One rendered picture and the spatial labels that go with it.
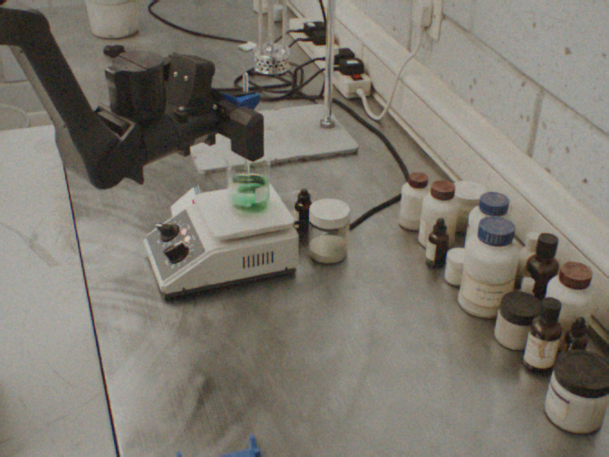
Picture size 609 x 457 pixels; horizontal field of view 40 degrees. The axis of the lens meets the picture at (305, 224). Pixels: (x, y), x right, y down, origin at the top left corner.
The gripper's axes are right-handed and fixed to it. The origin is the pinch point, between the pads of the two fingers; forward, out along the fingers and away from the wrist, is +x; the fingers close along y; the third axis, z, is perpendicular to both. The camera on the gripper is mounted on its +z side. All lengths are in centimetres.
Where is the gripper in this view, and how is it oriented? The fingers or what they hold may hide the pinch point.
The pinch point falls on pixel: (238, 103)
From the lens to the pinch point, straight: 111.2
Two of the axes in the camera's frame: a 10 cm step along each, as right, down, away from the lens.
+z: 0.2, -8.4, -5.4
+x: 6.9, -3.8, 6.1
